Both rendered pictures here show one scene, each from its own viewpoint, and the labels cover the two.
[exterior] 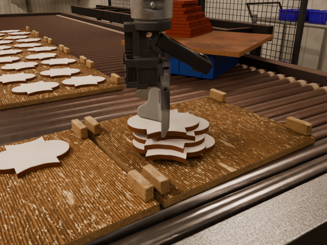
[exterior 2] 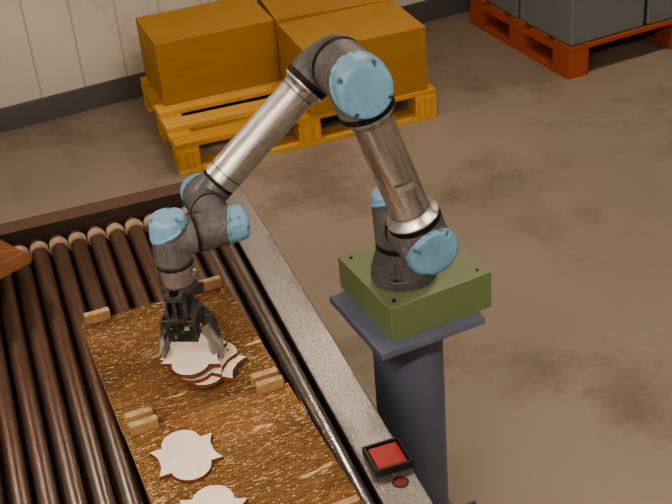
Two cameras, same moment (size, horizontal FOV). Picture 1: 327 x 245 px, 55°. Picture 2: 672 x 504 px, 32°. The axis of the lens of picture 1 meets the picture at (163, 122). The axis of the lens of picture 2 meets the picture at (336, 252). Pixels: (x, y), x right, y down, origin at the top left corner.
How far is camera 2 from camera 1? 219 cm
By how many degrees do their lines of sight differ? 66
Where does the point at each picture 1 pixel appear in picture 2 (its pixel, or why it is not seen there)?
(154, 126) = (206, 358)
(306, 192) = (290, 316)
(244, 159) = (245, 330)
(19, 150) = (177, 462)
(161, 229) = (307, 388)
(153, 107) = (212, 341)
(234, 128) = not seen: hidden behind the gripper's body
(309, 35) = not seen: outside the picture
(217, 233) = (316, 365)
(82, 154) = (195, 424)
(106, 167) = (226, 408)
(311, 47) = not seen: outside the picture
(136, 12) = (185, 282)
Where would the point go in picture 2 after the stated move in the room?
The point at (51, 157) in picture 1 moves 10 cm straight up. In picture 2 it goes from (200, 439) to (193, 399)
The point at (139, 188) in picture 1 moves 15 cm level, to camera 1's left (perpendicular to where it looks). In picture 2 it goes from (275, 384) to (256, 433)
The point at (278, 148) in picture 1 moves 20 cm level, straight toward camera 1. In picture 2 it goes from (236, 308) to (308, 333)
